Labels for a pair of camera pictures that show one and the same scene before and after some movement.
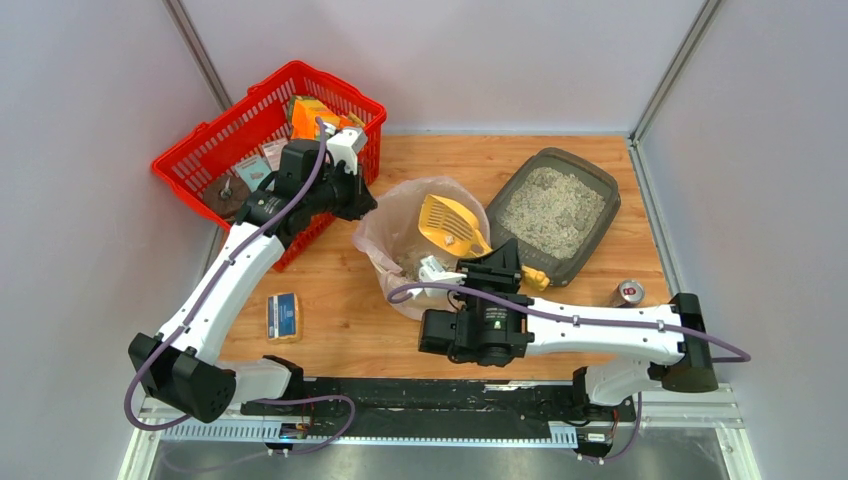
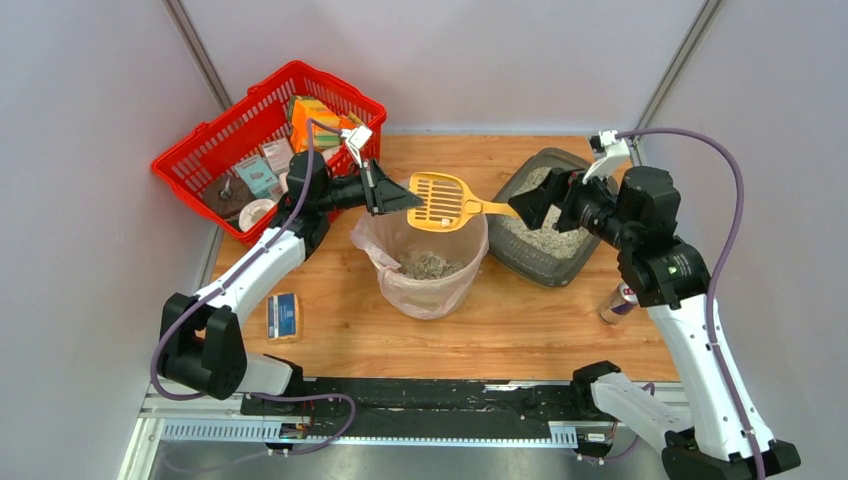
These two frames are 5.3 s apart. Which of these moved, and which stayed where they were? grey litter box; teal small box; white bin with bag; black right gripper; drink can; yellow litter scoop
Moved: yellow litter scoop; black right gripper
Stayed: white bin with bag; drink can; grey litter box; teal small box
